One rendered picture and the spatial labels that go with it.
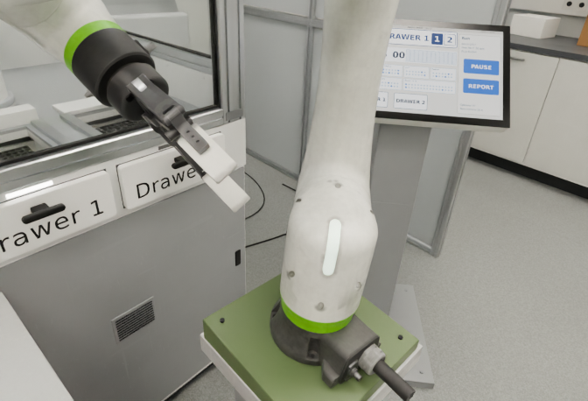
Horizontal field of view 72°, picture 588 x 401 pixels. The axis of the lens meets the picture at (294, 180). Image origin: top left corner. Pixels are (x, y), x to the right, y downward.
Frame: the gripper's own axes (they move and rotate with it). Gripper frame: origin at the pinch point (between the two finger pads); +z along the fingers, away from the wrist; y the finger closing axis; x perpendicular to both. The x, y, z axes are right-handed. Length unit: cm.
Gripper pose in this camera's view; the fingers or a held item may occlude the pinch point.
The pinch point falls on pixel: (229, 186)
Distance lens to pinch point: 51.6
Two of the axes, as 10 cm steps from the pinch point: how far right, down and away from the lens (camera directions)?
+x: -7.1, 6.7, -2.1
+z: 7.0, 6.8, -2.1
